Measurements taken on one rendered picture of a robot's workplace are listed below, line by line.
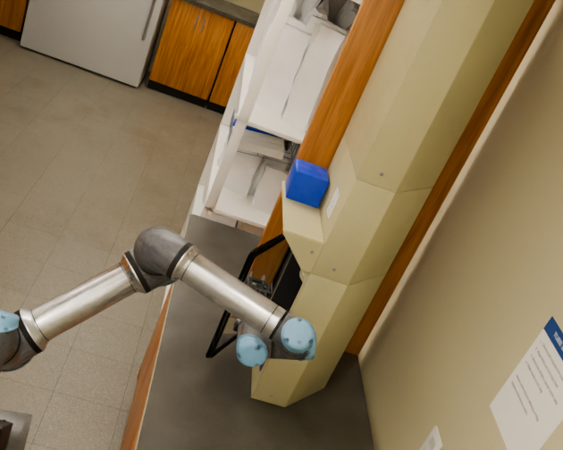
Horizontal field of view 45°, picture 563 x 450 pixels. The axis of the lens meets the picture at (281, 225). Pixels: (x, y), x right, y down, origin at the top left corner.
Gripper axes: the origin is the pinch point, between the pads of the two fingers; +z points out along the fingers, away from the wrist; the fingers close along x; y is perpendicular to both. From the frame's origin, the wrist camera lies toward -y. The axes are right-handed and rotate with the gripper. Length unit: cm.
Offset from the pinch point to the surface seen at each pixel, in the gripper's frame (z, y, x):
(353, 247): -7.8, 24.6, -19.7
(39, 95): 385, -129, 150
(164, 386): -13.0, -34.0, 13.7
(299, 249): -7.8, 19.1, -6.7
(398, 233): 1.7, 28.5, -32.7
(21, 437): -43, -34, 45
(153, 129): 397, -128, 55
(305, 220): 2.2, 23.0, -7.1
